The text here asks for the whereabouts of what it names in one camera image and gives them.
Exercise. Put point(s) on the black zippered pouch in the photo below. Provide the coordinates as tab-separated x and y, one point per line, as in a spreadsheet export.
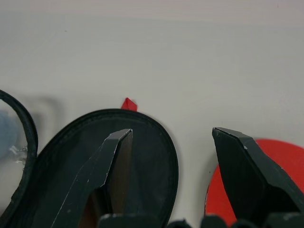
152	152

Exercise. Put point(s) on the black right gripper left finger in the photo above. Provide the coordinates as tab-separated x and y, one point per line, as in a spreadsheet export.
78	190

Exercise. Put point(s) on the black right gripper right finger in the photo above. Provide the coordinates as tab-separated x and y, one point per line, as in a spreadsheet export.
247	171

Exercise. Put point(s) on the red fabric pull tab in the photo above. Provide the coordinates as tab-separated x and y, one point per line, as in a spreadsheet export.
129	105

